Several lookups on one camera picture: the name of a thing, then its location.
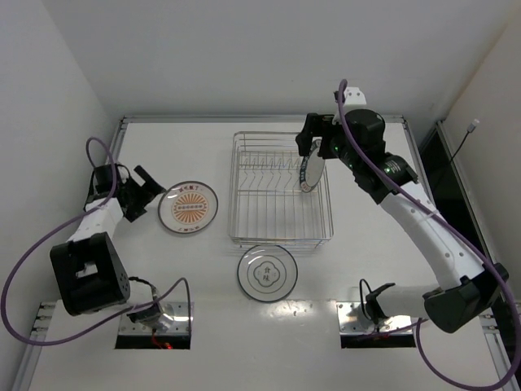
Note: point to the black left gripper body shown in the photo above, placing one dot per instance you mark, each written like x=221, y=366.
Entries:
x=134, y=196

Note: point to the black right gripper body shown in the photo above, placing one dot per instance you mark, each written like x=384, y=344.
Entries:
x=311, y=129

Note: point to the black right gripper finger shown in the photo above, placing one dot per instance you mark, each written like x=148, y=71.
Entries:
x=317, y=149
x=310, y=130

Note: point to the green rim lettered plate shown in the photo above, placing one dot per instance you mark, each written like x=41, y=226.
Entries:
x=311, y=171

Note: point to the orange sunburst plate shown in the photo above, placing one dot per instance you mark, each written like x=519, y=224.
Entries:
x=187, y=207

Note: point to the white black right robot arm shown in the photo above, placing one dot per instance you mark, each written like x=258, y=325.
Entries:
x=465, y=288

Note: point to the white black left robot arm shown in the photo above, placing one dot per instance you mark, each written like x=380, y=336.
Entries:
x=89, y=272

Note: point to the white plate with centre emblem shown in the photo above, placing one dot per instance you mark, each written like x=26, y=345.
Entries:
x=267, y=273

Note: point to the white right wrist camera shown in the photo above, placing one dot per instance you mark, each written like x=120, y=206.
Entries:
x=351, y=98

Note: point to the metal wire dish rack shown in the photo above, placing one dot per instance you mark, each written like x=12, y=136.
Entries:
x=266, y=203

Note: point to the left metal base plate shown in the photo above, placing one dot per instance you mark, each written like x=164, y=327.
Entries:
x=168, y=319

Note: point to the aluminium table frame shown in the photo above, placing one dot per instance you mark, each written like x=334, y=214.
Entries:
x=240, y=344

